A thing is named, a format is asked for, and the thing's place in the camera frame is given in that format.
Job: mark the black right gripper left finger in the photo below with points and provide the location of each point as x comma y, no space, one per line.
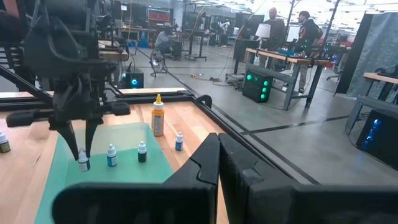
140,205

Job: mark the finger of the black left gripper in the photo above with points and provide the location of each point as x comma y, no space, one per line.
89,133
71,137

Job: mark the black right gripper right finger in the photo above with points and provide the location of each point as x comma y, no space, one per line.
280,205

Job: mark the small white-capped dropper bottle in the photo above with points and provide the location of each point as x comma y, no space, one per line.
111,155
3,142
142,152
179,142
83,162

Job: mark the large yellow food coloring bottle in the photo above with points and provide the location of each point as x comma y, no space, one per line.
158,115

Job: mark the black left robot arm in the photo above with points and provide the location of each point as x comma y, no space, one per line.
68,7

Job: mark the translucent green plastic tray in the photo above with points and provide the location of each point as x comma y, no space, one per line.
124,172

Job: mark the person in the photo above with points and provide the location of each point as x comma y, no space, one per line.
273,31
162,40
308,34

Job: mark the black computer blue strip light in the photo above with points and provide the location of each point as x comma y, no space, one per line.
379,137

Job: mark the black computer green lights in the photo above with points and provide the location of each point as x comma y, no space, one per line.
256,85

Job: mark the wooden workbench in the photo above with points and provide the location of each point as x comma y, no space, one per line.
280,56

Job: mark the wooden desk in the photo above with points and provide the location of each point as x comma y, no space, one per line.
379,77

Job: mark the white table lamp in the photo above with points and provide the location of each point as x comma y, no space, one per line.
263,31

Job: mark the dark grey partition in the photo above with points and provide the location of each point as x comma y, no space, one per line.
373,46

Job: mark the black aluminium table frame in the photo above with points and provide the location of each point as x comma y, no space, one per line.
149,99

